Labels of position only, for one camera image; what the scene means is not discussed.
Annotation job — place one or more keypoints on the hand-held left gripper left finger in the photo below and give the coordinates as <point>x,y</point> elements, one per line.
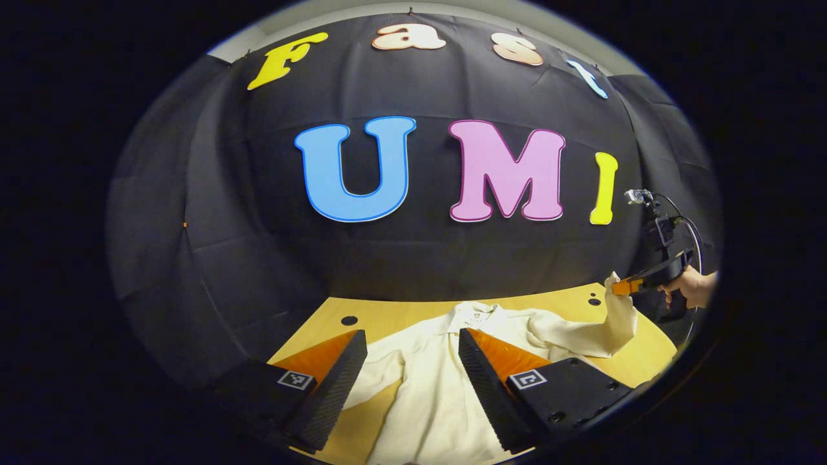
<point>333,397</point>

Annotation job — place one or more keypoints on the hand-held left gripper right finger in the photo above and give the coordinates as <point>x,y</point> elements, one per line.
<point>488,394</point>

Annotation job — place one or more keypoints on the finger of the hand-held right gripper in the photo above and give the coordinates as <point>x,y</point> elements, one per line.
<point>625,287</point>

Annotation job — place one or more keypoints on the cream button-up shirt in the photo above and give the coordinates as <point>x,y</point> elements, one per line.
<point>433,400</point>

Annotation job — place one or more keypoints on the black backdrop cloth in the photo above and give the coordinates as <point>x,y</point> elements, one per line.
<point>413,258</point>

